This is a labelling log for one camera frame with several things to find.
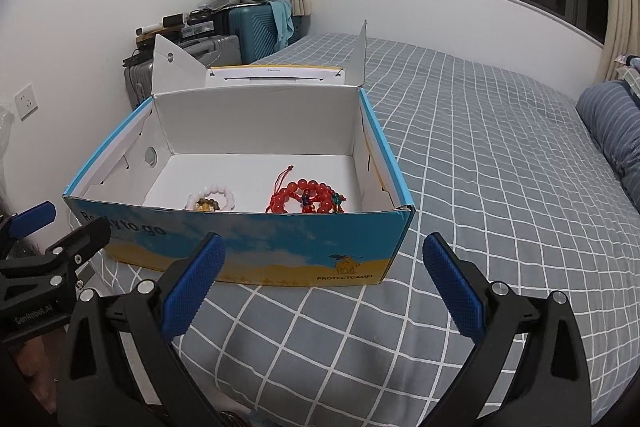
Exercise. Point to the white wall socket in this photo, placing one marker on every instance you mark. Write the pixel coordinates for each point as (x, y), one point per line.
(26, 101)

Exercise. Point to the plaid folded quilt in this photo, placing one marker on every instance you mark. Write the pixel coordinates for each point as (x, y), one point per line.
(631, 64)

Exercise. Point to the teal suitcase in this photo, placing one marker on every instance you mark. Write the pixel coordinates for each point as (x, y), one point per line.
(252, 29)

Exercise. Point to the grey checked bed sheet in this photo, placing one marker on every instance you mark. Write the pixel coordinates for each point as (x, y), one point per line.
(475, 157)

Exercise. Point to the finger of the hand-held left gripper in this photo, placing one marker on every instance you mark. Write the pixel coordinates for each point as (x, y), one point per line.
(32, 217)
(85, 239)

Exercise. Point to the blue striped pillow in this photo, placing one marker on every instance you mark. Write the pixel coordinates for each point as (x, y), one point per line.
(615, 132)

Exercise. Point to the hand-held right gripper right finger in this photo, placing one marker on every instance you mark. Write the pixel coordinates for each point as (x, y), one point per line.
(452, 287)

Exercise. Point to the silver suitcase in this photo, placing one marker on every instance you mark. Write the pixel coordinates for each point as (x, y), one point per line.
(212, 49)

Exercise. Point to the blue and yellow cardboard box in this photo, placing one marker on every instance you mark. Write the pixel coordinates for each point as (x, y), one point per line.
(250, 247)

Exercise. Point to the beige window curtain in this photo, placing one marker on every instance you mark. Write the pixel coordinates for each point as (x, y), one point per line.
(620, 7)

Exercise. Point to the light blue cloth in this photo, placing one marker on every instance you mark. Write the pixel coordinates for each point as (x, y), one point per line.
(282, 24)

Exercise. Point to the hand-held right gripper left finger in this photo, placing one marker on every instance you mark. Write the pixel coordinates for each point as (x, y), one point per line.
(192, 292)

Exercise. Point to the grey suitcase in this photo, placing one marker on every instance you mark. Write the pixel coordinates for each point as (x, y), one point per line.
(137, 79)

